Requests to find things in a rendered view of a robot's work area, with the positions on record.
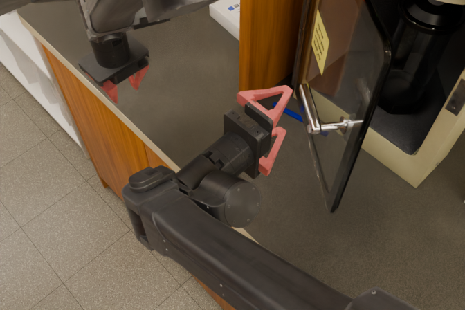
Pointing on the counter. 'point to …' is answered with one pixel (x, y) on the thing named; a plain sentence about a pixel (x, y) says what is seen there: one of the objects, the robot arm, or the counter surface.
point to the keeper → (455, 103)
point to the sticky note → (320, 42)
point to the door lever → (315, 126)
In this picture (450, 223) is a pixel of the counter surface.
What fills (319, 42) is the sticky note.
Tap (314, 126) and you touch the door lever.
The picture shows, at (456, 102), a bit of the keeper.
